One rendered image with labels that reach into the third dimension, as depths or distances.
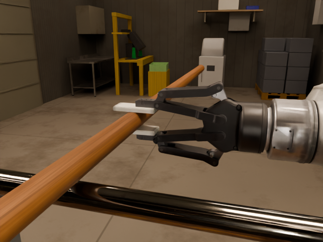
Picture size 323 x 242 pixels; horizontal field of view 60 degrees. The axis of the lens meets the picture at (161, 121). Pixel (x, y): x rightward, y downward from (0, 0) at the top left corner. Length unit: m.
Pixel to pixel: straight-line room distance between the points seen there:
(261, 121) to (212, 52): 6.09
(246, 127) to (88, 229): 1.90
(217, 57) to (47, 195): 6.20
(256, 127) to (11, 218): 0.30
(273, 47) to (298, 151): 6.33
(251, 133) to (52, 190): 0.26
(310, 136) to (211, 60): 6.04
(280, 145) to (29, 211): 0.31
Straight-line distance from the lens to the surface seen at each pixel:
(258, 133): 0.40
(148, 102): 0.44
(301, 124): 0.40
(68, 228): 2.25
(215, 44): 6.52
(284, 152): 0.41
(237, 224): 0.28
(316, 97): 0.57
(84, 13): 7.35
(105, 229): 2.18
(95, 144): 0.33
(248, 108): 0.41
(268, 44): 6.69
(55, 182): 0.27
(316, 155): 0.42
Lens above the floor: 1.33
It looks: 17 degrees down
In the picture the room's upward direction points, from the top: straight up
